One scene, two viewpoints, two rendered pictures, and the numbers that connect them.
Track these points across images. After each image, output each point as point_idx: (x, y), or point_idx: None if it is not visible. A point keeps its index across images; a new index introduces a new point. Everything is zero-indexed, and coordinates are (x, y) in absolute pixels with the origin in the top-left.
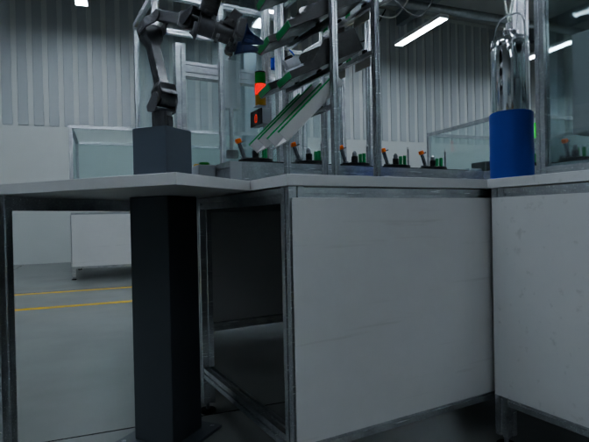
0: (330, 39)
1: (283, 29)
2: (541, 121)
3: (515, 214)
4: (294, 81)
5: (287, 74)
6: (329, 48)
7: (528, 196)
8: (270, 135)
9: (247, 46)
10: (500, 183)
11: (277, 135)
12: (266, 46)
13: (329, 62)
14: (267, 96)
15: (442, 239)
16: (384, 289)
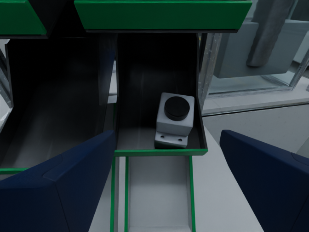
0: (209, 43)
1: (181, 15)
2: (211, 73)
3: (206, 123)
4: (137, 127)
5: (192, 152)
6: (205, 60)
7: (214, 116)
8: (127, 229)
9: (88, 184)
10: (202, 112)
11: (128, 214)
12: (2, 37)
13: (200, 84)
14: (11, 153)
15: None
16: None
